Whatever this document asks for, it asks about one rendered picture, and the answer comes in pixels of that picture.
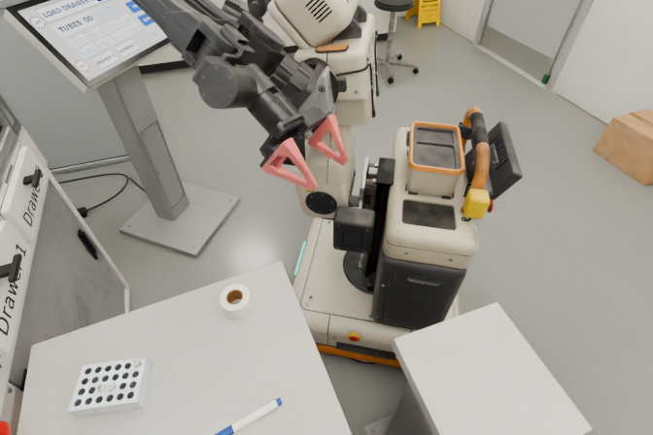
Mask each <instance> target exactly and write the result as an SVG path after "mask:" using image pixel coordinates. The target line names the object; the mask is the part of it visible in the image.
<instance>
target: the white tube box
mask: <svg viewBox="0 0 653 435"><path fill-rule="evenodd" d="M135 359H138V360H139V361H140V362H141V366H140V367H138V368H136V367H134V366H133V364H132V362H133V361H134V360H135ZM152 366H153V364H152V363H151V362H150V361H149V360H148V358H147V357H139V358H132V359H125V360H118V361H110V362H103V363H95V364H88V365H83V368H82V371H81V374H80V377H79V379H78V382H77V385H76V387H75V390H74V393H73V396H72V399H71V402H70V405H69V408H68V411H67V412H68V413H70V414H71V415H73V416H75V417H76V418H80V417H86V416H93V415H100V414H107V413H113V412H119V411H126V410H133V409H140V408H144V404H145V399H146V394H147V389H148V384H149V379H150V375H151V371H152ZM110 382H112V383H114V384H115V385H116V386H117V387H116V389H115V390H113V391H111V390H109V389H108V388H107V384H108V383H110ZM99 384H103V385H104V386H106V389H105V390H104V391H103V392H99V391H98V390H97V389H96V387H97V386H98V385H99Z"/></svg>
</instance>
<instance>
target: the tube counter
mask: <svg viewBox="0 0 653 435"><path fill-rule="evenodd" d="M124 11H126V9H125V8H124V7H123V6H122V5H121V4H120V3H119V1H118V0H117V1H115V2H112V3H110V4H107V5H105V6H102V7H99V8H97V9H94V10H92V11H89V12H86V13H84V14H81V15H80V17H81V19H82V20H83V21H84V22H85V23H86V24H87V25H88V26H91V25H93V24H94V23H97V22H99V21H102V20H104V19H106V18H109V17H112V16H115V15H117V14H120V13H122V12H124Z"/></svg>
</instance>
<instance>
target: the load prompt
mask: <svg viewBox="0 0 653 435"><path fill-rule="evenodd" d="M106 1H109V0H61V1H58V2H55V3H52V4H49V5H47V6H44V7H41V8H38V9H35V10H34V11H35V12H36V13H37V14H38V15H39V16H40V17H41V18H42V19H43V20H44V21H45V22H46V23H50V22H53V21H56V20H58V19H61V18H63V17H68V16H70V15H72V14H75V13H77V12H80V11H83V10H85V9H88V8H91V7H93V6H96V5H98V4H101V3H104V2H106Z"/></svg>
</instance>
